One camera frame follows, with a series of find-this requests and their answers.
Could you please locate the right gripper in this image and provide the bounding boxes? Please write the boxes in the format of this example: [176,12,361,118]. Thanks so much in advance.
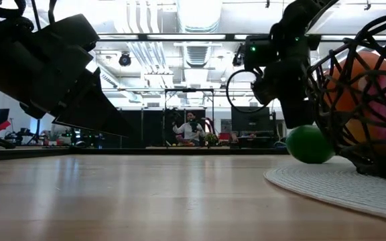
[250,33,316,130]

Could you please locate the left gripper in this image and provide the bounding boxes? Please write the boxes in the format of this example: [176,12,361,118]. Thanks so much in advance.
[0,31,134,138]

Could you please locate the green lime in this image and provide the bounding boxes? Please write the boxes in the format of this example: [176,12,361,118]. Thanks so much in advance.
[285,125,335,165]

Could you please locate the orange bell pepper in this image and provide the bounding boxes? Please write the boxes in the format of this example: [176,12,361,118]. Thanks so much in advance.
[323,50,386,113]

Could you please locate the dark wicker basket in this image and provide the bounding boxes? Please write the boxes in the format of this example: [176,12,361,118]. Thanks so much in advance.
[305,13,386,183]

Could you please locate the large black monitor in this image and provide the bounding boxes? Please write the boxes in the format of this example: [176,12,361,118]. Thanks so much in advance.
[231,106,271,132]

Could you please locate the black ceiling spotlight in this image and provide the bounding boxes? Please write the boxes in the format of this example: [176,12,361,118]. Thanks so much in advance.
[118,52,132,67]
[232,45,247,67]

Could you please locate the black partition panels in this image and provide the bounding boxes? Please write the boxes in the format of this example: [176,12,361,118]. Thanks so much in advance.
[112,108,207,149]

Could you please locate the white round woven placemat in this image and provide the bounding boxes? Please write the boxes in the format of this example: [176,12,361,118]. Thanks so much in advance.
[263,155,386,224]

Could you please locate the potted plant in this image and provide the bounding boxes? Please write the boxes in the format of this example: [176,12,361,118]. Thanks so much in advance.
[204,133,219,147]

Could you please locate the person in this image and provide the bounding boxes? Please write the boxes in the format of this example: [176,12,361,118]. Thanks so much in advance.
[172,111,206,147]

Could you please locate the black table edge rail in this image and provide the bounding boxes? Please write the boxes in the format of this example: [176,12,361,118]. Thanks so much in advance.
[0,145,290,162]

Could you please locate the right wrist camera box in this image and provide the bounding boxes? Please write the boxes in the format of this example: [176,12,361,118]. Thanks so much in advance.
[245,35,281,70]

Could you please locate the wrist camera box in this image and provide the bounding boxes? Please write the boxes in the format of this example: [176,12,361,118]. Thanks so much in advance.
[245,35,281,70]
[37,13,100,53]

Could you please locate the right gripper cable loop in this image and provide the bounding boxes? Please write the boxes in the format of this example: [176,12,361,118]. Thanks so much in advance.
[225,68,276,114]

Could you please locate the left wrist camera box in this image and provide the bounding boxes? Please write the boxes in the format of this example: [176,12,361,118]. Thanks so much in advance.
[37,13,100,53]

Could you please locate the black gantry frame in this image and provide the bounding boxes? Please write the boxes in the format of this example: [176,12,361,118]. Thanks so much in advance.
[162,88,216,148]

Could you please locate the black overhead frame bar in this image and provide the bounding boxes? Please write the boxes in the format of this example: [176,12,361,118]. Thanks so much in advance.
[92,32,386,43]

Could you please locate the silver ceiling air duct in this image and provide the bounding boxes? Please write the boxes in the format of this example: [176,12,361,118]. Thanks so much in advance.
[176,0,223,68]

